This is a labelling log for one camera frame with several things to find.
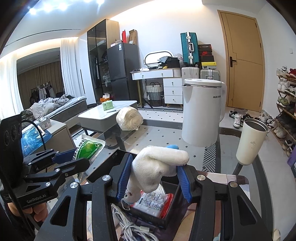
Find black camera cable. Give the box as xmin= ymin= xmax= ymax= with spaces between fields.
xmin=21 ymin=119 xmax=48 ymax=151

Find white dresser desk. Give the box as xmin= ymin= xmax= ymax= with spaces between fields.
xmin=132 ymin=68 xmax=183 ymax=107

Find white charging cable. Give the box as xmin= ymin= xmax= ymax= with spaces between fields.
xmin=111 ymin=203 xmax=160 ymax=241

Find grey cabinet with drawers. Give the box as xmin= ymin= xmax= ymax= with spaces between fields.
xmin=21 ymin=119 xmax=77 ymax=158

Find black refrigerator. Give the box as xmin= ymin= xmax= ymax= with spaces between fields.
xmin=107 ymin=43 xmax=140 ymax=101

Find red-edged white packet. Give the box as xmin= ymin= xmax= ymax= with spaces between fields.
xmin=132 ymin=191 xmax=174 ymax=219

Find white coffee table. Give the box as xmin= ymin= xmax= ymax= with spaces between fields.
xmin=78 ymin=100 xmax=137 ymax=135

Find white plush toy blue mask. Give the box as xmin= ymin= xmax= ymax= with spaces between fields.
xmin=123 ymin=146 xmax=189 ymax=205

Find white suitcase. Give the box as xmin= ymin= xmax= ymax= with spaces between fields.
xmin=181 ymin=67 xmax=200 ymax=80

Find cream tumbler cup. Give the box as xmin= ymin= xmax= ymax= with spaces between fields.
xmin=236 ymin=118 xmax=268 ymax=166

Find dark wardrobe cabinet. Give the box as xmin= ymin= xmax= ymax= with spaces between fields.
xmin=87 ymin=19 xmax=120 ymax=103

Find wooden door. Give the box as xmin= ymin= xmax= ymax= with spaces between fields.
xmin=218 ymin=10 xmax=265 ymax=112

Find green tissue box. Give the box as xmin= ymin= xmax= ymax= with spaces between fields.
xmin=102 ymin=100 xmax=114 ymax=111

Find silver suitcase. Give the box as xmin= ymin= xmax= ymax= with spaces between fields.
xmin=200 ymin=69 xmax=220 ymax=81

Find green medicine sachet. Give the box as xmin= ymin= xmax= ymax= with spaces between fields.
xmin=72 ymin=134 xmax=105 ymax=165

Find white cylindrical appliance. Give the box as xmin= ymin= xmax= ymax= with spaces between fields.
xmin=182 ymin=79 xmax=227 ymax=148

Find oval desk mirror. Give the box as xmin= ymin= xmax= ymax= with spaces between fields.
xmin=144 ymin=51 xmax=173 ymax=68

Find woven basket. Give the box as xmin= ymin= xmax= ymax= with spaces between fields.
xmin=145 ymin=82 xmax=164 ymax=107

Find teal suitcase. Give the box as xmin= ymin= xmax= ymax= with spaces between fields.
xmin=180 ymin=32 xmax=200 ymax=67

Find shoe rack with shoes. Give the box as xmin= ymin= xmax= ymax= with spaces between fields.
xmin=273 ymin=66 xmax=295 ymax=156

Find person left hand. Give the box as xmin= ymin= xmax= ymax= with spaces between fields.
xmin=8 ymin=202 xmax=48 ymax=222

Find stacked shoe boxes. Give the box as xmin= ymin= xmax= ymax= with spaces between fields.
xmin=198 ymin=44 xmax=217 ymax=69

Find black cardboard box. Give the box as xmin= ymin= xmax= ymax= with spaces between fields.
xmin=86 ymin=149 xmax=186 ymax=230

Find bed with clothes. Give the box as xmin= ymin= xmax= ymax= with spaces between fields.
xmin=21 ymin=94 xmax=87 ymax=123

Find anime print desk mat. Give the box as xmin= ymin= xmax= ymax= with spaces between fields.
xmin=111 ymin=171 xmax=251 ymax=241

